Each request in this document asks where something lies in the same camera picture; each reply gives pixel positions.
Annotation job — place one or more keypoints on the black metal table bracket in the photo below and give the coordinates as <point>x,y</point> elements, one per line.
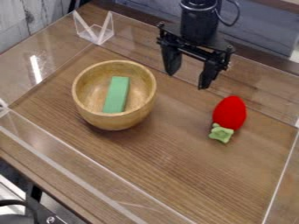
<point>50,211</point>

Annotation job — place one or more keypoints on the clear acrylic corner bracket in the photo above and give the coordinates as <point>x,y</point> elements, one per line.
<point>98,34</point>

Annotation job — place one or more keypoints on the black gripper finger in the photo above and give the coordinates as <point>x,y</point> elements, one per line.
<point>172,58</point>
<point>208,74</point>

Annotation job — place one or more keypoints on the clear acrylic table guard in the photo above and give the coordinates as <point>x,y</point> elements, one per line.
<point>160,173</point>

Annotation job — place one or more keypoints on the red plush strawberry toy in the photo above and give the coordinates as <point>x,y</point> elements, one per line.
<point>228,117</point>

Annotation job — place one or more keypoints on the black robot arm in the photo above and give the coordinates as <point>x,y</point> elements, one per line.
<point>195,38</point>

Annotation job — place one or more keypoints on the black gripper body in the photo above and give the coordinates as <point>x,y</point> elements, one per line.
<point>194,36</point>

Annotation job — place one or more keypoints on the green rectangular block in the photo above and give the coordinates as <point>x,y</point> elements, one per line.
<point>116,95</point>

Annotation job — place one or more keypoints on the wooden bowl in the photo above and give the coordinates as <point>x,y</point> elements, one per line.
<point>90,89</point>

